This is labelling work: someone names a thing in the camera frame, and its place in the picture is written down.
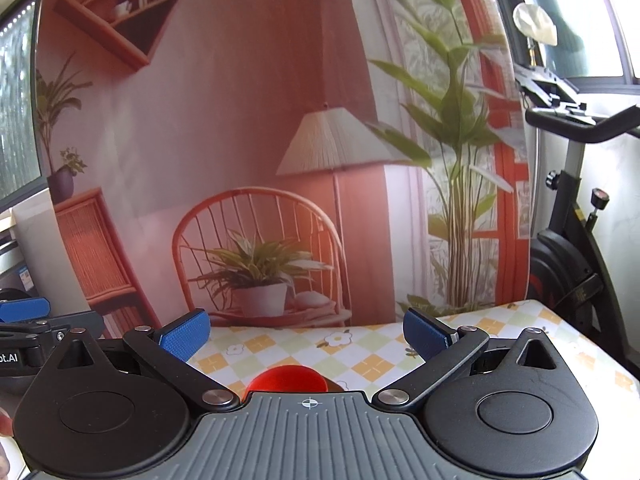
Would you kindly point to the black exercise bike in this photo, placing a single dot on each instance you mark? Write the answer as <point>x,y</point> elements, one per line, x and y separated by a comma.
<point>567,272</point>

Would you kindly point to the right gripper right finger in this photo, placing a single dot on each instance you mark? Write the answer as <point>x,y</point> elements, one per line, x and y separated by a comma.
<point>447,354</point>

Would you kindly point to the red bowl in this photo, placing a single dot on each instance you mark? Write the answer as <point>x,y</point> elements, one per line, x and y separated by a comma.
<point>288,379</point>

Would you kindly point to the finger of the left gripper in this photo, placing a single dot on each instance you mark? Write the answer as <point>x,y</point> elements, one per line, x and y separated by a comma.
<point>24,310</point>

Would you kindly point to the floral checkered tablecloth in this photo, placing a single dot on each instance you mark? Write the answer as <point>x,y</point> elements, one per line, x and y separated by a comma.
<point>369,357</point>

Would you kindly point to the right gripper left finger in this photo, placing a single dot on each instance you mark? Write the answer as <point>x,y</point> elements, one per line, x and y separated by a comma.
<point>164,355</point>

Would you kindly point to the orange square plate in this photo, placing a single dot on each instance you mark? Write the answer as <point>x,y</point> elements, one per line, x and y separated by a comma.
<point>334,386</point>

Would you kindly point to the printed room backdrop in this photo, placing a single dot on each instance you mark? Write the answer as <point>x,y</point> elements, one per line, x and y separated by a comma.
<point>283,162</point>

